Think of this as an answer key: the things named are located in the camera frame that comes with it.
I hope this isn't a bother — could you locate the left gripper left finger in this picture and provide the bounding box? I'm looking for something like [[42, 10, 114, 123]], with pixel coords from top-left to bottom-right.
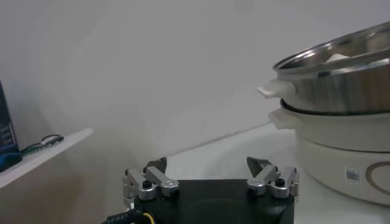
[[122, 156, 181, 209]]

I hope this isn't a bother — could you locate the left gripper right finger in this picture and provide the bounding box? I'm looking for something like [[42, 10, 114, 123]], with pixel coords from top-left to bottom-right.
[[246, 156, 300, 200]]

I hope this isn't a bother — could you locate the stainless steel steamer basket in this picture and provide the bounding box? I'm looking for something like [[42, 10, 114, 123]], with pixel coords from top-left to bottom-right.
[[257, 20, 390, 116]]

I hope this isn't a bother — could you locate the white electric cooker base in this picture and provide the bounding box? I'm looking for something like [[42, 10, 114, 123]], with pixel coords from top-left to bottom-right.
[[268, 106, 390, 207]]

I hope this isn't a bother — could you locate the white side table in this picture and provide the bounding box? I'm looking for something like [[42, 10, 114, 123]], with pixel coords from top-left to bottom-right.
[[0, 127, 94, 190]]

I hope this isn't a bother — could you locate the green tool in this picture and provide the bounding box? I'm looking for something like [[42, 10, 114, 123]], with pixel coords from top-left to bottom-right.
[[19, 142, 47, 156]]

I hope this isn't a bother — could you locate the black looped cord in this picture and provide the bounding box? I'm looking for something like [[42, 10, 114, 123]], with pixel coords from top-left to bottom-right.
[[40, 134, 65, 145]]

